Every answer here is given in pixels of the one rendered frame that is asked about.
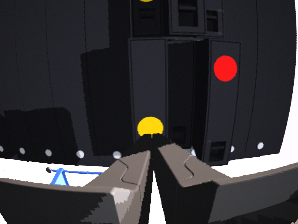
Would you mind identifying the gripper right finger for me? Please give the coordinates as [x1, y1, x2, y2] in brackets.
[152, 133, 298, 224]

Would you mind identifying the black server rack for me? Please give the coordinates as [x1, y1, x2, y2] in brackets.
[0, 0, 297, 167]

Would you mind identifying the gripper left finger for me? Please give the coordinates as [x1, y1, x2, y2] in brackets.
[0, 134, 154, 224]

